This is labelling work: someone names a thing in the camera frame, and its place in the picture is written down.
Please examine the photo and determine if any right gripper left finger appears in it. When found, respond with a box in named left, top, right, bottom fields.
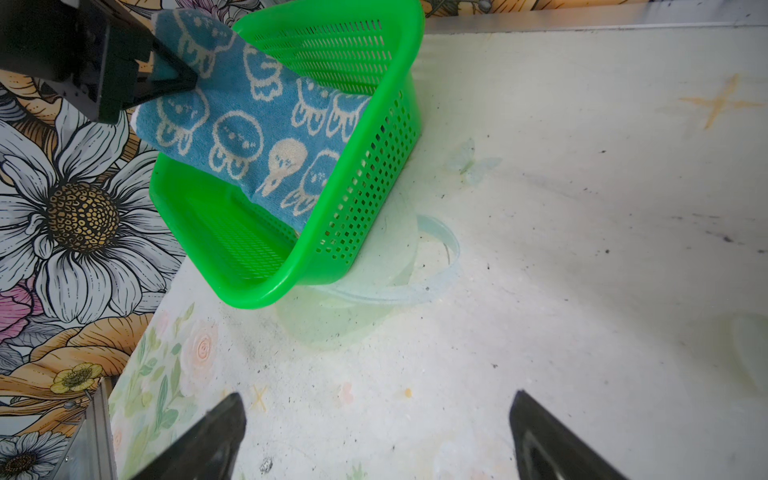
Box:
left=134, top=392, right=247, bottom=480

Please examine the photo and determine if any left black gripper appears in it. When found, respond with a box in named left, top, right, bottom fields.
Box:
left=1, top=1, right=198, bottom=124

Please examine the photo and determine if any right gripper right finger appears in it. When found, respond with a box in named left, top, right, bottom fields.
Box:
left=509, top=390, right=626, bottom=480

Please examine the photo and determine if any blue white patterned towel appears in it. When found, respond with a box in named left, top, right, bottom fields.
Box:
left=131, top=9, right=370, bottom=232

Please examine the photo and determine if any green plastic basket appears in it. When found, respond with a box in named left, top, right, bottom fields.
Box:
left=150, top=1, right=425, bottom=309

